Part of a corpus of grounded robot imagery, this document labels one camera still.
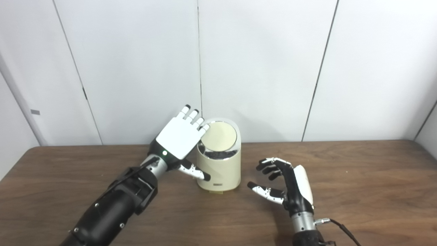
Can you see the white slanted wall post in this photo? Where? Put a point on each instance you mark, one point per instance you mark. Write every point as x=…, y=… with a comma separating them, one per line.
x=22, y=102

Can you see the cream-colored bin body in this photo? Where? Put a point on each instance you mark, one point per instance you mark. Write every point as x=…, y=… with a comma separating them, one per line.
x=222, y=171

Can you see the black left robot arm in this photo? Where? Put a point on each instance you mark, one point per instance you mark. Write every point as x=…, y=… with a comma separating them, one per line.
x=112, y=212

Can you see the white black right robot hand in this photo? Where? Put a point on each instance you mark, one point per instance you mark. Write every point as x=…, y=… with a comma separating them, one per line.
x=302, y=189

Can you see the round cream bin lid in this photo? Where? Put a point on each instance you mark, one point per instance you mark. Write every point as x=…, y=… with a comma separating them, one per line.
x=220, y=136

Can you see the small grey wall tag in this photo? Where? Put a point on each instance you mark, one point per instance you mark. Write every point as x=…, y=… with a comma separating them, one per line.
x=35, y=112

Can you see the black wall panel hinge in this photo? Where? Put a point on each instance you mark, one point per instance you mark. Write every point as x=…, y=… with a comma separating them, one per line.
x=84, y=93

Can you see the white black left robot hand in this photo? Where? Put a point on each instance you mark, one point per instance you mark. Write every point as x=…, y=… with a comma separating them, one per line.
x=177, y=138

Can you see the yellowish tape piece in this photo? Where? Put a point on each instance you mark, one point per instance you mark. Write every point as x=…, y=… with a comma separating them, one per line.
x=215, y=192

